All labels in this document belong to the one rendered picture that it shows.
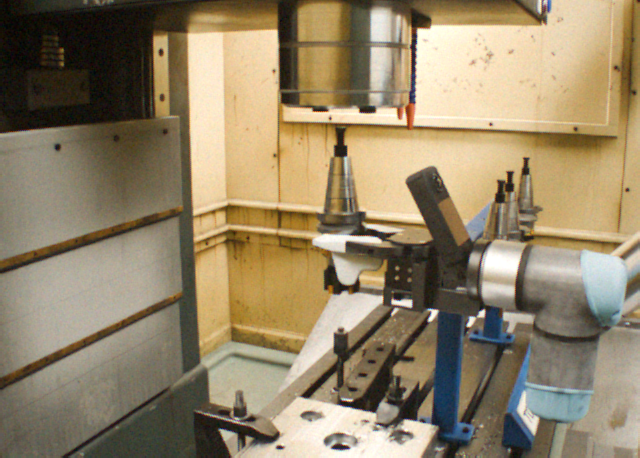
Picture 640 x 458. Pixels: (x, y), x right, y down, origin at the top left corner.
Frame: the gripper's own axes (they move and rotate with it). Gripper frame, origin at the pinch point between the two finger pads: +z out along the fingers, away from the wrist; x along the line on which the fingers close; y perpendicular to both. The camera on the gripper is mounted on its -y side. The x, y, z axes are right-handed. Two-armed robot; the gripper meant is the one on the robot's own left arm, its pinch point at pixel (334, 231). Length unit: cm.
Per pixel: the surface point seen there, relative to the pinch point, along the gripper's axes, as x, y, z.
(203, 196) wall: 79, 17, 90
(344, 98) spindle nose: -6.7, -17.0, -4.9
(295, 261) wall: 94, 38, 67
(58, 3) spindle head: -15.8, -29.3, 31.8
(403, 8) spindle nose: -0.4, -27.2, -9.0
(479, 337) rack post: 66, 38, -1
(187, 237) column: 26, 13, 49
